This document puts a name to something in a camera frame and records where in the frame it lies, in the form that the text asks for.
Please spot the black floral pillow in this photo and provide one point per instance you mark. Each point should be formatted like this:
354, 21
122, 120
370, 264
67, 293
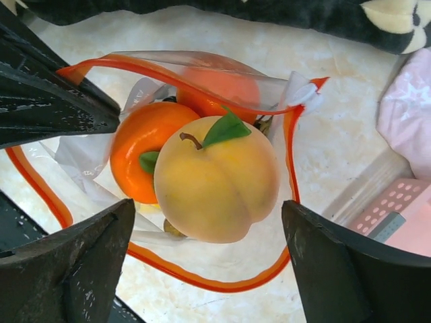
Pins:
397, 27

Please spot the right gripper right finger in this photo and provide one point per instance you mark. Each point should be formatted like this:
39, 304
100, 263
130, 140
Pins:
343, 276

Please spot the pink crumpled cloth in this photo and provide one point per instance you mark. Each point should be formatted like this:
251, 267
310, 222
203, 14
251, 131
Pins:
404, 114

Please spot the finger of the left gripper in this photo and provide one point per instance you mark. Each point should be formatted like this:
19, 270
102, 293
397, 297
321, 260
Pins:
36, 102

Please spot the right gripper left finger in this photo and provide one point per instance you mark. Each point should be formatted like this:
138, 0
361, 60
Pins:
70, 275

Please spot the clear zip top bag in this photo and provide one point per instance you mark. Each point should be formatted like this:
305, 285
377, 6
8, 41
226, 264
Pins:
167, 93

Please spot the yellow orange fruit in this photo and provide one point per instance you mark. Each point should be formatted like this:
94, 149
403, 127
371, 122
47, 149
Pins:
215, 181

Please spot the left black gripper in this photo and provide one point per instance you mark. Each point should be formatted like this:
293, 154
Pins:
17, 228

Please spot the pink plastic basket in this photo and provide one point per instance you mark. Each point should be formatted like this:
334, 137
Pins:
399, 217

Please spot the brown longan bunch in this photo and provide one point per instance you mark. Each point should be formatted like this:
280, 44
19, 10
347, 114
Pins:
173, 228

